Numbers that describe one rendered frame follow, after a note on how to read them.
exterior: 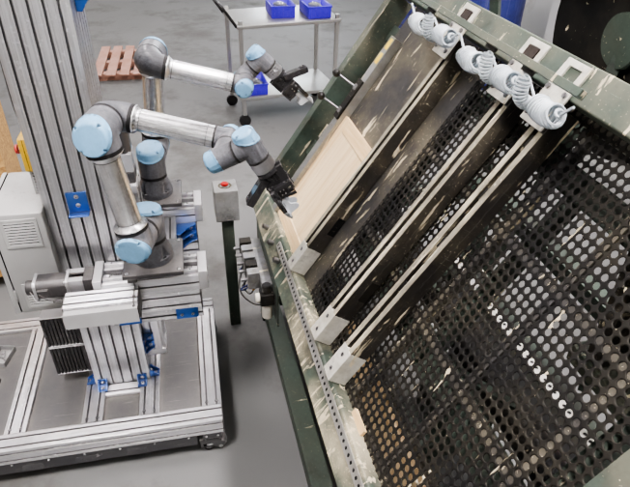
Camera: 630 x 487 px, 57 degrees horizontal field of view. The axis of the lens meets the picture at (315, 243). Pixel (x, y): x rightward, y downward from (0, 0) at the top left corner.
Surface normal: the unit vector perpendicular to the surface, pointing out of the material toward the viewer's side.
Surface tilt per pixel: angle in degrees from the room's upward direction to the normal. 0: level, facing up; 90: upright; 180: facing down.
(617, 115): 56
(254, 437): 0
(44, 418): 0
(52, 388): 0
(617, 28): 90
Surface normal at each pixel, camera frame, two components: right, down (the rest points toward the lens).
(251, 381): 0.02, -0.82
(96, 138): -0.05, 0.47
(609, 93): -0.79, -0.36
